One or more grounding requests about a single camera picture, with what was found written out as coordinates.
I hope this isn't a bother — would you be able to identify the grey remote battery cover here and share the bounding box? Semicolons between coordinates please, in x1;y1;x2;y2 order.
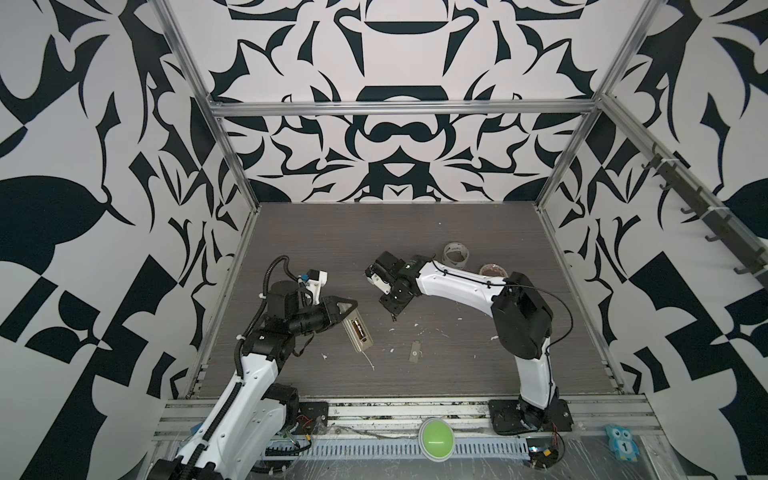
409;341;422;364

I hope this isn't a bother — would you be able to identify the small white orange tape roll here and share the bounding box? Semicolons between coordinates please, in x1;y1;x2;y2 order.
478;263;509;278

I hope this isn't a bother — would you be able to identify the large clear printed tape roll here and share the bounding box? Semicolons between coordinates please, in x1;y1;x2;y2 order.
442;242;470;269

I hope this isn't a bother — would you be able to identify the white slotted cable duct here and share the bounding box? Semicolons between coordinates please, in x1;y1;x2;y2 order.
262;437;530;461

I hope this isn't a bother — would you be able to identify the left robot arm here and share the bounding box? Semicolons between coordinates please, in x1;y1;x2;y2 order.
148;255;358;479

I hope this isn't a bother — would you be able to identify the blue owl figurine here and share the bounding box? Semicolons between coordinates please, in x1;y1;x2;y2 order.
604;424;639;463

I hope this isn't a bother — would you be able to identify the green round button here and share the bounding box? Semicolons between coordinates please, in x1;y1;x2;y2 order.
418;418;456;462

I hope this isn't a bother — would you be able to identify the black wall hook rack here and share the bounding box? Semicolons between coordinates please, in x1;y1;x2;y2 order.
640;143;767;289

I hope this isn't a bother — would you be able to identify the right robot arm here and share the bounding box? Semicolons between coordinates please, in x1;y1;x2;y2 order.
365;251;573;436

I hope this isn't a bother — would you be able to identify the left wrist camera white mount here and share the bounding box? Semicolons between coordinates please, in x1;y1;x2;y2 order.
298;269;328;306

